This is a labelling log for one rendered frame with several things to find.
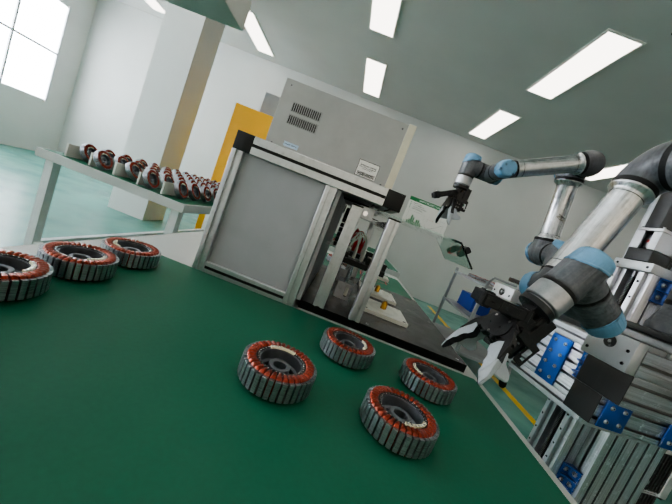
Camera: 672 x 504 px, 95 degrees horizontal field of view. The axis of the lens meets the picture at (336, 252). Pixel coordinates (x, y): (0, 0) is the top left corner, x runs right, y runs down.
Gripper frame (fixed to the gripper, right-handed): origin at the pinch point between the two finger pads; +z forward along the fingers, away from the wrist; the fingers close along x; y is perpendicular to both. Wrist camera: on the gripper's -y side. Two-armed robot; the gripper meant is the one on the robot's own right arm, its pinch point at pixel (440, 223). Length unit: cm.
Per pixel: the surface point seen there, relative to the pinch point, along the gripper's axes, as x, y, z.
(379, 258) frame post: -68, -41, 21
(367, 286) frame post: -68, -41, 29
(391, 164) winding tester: -56, -44, -5
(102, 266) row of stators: -89, -92, 37
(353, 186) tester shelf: -68, -54, 6
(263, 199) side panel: -64, -73, 17
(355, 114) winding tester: -54, -59, -14
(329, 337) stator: -88, -50, 37
